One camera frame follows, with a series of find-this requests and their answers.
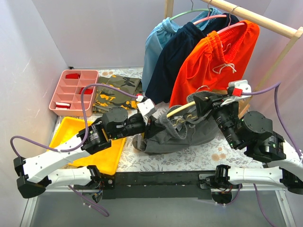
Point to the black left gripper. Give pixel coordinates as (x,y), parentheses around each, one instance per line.
(147,127)

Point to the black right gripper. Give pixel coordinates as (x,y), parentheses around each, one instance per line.
(211,108)

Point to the grey shorts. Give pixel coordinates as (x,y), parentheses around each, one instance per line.
(179,131)

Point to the cream yellow hanger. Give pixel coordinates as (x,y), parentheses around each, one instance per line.
(170,114)

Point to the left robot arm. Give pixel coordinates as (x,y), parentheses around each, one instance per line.
(36,174)

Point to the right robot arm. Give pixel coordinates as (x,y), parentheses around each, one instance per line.
(254,133)

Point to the navy blue shorts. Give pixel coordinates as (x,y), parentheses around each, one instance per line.
(168,65)

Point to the orange shorts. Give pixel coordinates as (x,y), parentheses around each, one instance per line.
(215,61)

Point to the camouflage shorts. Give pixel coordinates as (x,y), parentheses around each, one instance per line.
(107,98)

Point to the pink hanger on orange shorts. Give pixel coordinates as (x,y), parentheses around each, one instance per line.
(229,25)

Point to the light blue shorts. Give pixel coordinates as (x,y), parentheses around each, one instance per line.
(169,35)

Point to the pink hanger on navy shorts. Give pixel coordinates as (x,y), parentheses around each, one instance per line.
(208,18)

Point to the green hanger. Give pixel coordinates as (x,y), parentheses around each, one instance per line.
(192,10)

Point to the yellow plastic tray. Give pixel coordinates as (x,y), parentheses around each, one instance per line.
(106,161)

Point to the red sock middle compartment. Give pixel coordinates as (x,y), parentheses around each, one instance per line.
(88,91)

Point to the red sock compartment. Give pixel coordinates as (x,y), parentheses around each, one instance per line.
(72,76)
(88,91)

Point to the pink divided organizer box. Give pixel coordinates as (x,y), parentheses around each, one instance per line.
(67,91)

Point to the red white striped sock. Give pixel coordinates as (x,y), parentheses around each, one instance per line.
(62,105)

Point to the red sock back compartment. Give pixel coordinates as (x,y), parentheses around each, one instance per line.
(72,76)

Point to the wooden clothes rack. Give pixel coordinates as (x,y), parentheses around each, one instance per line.
(276,27)

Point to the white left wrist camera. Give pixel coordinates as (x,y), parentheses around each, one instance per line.
(147,108)

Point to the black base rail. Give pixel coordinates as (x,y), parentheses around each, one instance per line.
(173,184)

